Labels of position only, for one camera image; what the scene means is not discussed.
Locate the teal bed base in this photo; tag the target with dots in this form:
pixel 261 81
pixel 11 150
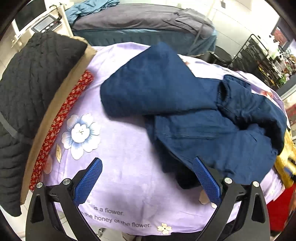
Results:
pixel 182 43

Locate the grey blanket on bed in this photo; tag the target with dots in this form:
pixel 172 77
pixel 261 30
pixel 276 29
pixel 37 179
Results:
pixel 148 16

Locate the digital scale device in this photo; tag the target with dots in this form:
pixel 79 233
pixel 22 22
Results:
pixel 48 23

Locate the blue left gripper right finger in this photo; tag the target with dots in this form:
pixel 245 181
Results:
pixel 210 185

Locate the yellow folded blanket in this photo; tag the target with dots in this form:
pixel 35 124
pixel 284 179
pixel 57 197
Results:
pixel 285 161

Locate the black round stool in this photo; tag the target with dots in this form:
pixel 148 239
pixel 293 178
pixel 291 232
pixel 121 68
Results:
pixel 219 57

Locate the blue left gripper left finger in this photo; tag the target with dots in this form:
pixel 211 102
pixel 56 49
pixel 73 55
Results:
pixel 85 180

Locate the lilac floral bed sheet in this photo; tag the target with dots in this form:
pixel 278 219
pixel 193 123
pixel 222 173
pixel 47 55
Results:
pixel 133 193

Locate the red cabinet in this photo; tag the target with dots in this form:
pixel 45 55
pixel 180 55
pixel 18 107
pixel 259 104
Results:
pixel 280 209

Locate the black wire rack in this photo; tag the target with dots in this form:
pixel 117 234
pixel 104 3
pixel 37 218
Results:
pixel 253 58

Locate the tan folded garment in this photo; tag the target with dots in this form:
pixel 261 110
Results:
pixel 54 107

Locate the red floral cloth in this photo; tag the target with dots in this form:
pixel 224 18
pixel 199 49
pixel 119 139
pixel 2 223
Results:
pixel 83 82

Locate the black quilted jacket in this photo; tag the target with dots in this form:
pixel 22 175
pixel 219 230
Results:
pixel 28 86

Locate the light blue garment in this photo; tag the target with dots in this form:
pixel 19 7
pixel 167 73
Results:
pixel 85 8

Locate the navy blue jacket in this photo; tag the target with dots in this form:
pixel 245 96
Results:
pixel 219 120

